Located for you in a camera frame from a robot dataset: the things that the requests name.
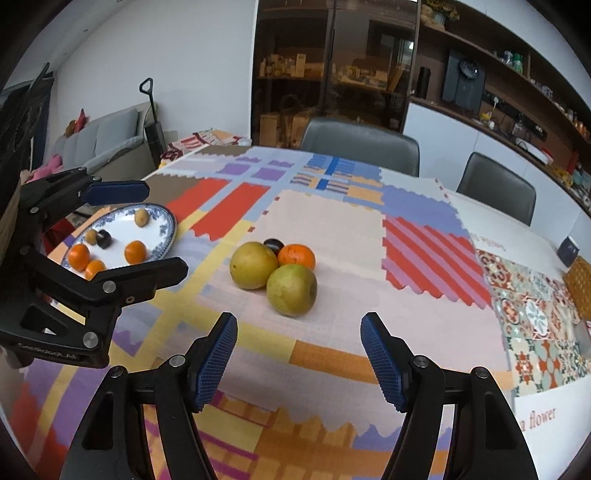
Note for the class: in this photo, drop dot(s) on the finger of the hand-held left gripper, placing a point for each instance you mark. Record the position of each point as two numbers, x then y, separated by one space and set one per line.
117 192
138 281

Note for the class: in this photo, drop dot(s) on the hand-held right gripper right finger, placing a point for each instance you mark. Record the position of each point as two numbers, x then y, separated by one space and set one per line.
385 364

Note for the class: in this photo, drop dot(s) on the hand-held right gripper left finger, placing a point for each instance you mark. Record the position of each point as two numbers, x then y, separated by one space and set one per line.
214 360

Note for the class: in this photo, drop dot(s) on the brown oval fruit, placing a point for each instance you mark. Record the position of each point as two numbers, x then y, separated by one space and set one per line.
141 217

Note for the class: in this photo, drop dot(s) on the blue rimmed white plate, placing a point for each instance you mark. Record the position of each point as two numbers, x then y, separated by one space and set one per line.
120 230

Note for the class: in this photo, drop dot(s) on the small orange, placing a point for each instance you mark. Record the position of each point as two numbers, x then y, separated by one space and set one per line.
95 269

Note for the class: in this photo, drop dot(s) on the dark plum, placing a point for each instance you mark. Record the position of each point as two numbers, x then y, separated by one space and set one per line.
103 238
273 244

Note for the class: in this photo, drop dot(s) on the small brown round fruit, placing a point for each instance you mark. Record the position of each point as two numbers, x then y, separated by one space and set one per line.
91 237

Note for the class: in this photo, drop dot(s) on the green yellow pear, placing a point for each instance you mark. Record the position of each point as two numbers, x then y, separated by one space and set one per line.
253 265
292 290

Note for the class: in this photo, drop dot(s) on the grey sofa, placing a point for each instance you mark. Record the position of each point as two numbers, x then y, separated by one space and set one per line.
106 134

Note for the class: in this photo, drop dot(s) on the black stick vacuum cleaner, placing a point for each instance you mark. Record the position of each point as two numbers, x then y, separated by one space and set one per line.
154 131

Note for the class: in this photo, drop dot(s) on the pink plush toy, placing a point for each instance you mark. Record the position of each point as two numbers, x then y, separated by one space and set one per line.
46 168

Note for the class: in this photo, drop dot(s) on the red brown plush toy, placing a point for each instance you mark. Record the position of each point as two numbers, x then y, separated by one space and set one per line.
76 123

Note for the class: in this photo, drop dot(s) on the red white patterned cloth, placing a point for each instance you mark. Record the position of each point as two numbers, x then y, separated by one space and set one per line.
203 143

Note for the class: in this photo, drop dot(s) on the colourful patchwork tablecloth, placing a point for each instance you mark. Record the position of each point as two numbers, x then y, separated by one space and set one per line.
323 230

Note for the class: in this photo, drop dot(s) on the white tile-patterned tablecloth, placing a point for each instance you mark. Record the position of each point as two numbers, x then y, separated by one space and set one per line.
531 323

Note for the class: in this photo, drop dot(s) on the cardboard box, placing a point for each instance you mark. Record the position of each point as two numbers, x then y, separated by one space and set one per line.
300 130
270 129

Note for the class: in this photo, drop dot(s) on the grey chair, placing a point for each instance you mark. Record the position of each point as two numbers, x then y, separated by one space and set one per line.
496 187
360 143

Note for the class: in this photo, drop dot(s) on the wicker basket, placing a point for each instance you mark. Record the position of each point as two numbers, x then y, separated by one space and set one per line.
579 281

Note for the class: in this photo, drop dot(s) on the dark blue mug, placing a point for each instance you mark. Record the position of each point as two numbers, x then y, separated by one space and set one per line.
568 249

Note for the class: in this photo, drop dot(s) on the dark glass cabinet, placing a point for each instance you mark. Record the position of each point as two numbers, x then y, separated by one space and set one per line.
332 60

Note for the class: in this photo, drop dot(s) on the black thermos bottle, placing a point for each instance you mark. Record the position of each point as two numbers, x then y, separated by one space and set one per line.
423 83

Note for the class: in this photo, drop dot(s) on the teddy bear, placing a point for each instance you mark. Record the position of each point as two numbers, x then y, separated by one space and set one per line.
426 14

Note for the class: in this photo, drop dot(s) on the sunflower pot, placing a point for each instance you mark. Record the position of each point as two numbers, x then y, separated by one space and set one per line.
443 11

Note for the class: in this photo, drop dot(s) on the black wall water dispenser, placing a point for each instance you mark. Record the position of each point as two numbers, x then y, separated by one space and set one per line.
461 83

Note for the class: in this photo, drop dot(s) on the wooden wall shelf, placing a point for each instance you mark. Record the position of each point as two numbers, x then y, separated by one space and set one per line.
531 92

